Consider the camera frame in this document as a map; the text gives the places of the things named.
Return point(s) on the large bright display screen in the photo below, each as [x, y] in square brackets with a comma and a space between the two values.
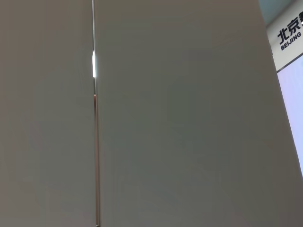
[293, 113]

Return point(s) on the black wall sign lettering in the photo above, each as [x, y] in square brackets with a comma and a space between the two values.
[290, 33]

